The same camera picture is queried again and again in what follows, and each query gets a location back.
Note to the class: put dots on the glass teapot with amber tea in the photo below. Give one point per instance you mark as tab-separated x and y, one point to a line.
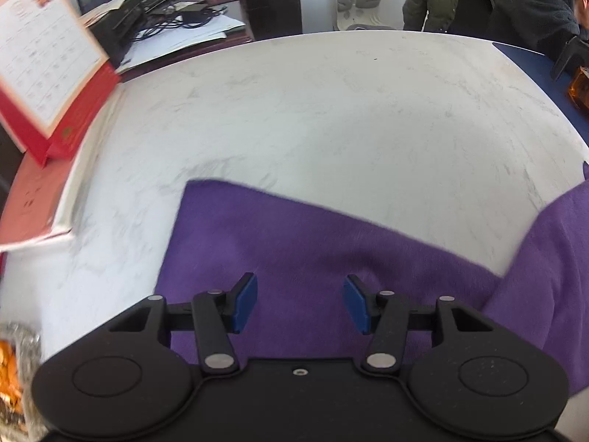
580	87

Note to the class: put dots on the white papers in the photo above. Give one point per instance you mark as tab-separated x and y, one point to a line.
184	32

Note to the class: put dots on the black printer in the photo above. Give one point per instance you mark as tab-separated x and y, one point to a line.
119	23

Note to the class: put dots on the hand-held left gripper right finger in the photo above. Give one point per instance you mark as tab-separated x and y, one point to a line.
356	304

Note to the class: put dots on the grey slippers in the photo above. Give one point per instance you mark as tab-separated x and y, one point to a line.
359	4

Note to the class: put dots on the blue table mat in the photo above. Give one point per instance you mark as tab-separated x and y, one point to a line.
524	60

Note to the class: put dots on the black cabinet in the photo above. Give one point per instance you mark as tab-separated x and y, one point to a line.
271	4

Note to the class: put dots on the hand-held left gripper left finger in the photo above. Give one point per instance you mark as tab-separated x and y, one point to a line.
244	304

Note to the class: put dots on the red book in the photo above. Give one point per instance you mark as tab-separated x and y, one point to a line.
32	202

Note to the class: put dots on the purple towel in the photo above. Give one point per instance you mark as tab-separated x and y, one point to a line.
299	248

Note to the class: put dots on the black power adapter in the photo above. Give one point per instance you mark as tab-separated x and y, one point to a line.
193	11

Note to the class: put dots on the red desk calendar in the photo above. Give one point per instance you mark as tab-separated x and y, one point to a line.
41	55

